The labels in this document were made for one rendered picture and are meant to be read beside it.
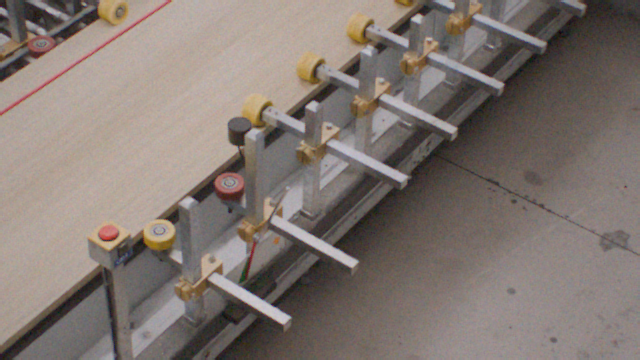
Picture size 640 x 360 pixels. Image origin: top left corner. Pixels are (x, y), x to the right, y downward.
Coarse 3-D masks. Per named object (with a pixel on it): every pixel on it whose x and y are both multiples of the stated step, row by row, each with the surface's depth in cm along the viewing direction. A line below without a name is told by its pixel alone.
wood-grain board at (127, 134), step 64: (128, 0) 399; (192, 0) 400; (256, 0) 401; (320, 0) 402; (384, 0) 403; (64, 64) 374; (128, 64) 375; (192, 64) 376; (256, 64) 377; (0, 128) 352; (64, 128) 353; (128, 128) 354; (192, 128) 355; (256, 128) 355; (0, 192) 333; (64, 192) 334; (128, 192) 335; (192, 192) 338; (0, 256) 317; (64, 256) 317; (0, 320) 301
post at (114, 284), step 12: (108, 276) 286; (120, 276) 287; (108, 288) 288; (120, 288) 289; (108, 300) 291; (120, 300) 292; (108, 312) 295; (120, 312) 294; (108, 324) 298; (120, 324) 296; (120, 336) 299; (120, 348) 302; (132, 348) 306
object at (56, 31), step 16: (48, 0) 437; (0, 16) 440; (48, 16) 441; (80, 16) 402; (96, 16) 409; (0, 32) 415; (64, 32) 400; (0, 64) 383; (16, 64) 388; (0, 80) 385
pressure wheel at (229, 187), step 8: (224, 176) 340; (232, 176) 340; (240, 176) 340; (216, 184) 337; (224, 184) 338; (232, 184) 338; (240, 184) 338; (216, 192) 338; (224, 192) 335; (232, 192) 335; (240, 192) 337; (224, 200) 337; (232, 200) 337
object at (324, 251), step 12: (228, 204) 341; (240, 204) 339; (276, 216) 336; (276, 228) 334; (288, 228) 333; (300, 240) 330; (312, 240) 330; (312, 252) 330; (324, 252) 327; (336, 252) 327; (336, 264) 326; (348, 264) 324
